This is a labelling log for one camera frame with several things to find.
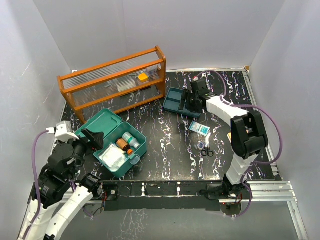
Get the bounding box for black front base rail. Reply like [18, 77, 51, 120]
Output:
[74, 174, 253, 212]

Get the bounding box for blue white bandage packet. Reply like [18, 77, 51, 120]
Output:
[188, 121, 210, 137]

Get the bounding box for small tape roll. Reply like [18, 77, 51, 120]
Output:
[196, 141, 206, 151]

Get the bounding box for orange block on shelf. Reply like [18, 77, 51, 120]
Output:
[138, 72, 149, 83]

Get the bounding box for black small scissors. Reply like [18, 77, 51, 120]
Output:
[201, 132, 214, 157]

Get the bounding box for white green-labelled bottle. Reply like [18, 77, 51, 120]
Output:
[122, 132, 140, 149]

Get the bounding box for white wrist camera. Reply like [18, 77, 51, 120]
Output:
[192, 76, 200, 82]
[46, 121, 80, 143]

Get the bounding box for orange wooden shelf rack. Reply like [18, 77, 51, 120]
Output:
[57, 45, 167, 124]

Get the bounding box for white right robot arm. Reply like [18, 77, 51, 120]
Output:
[178, 77, 269, 199]

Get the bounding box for dark teal divider tray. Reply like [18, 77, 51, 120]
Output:
[163, 87, 201, 118]

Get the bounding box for teal medicine kit box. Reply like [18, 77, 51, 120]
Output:
[75, 108, 147, 178]

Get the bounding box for brown medicine bottle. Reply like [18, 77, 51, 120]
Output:
[115, 138, 134, 155]

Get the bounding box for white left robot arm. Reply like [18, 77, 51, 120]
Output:
[18, 127, 104, 240]

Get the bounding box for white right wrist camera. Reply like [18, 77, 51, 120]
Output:
[192, 76, 200, 82]

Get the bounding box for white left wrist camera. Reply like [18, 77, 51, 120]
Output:
[46, 121, 80, 143]

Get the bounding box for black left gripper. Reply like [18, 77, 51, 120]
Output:
[60, 127, 104, 178]

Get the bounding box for clear bag of gauze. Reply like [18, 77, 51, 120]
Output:
[98, 143, 127, 172]

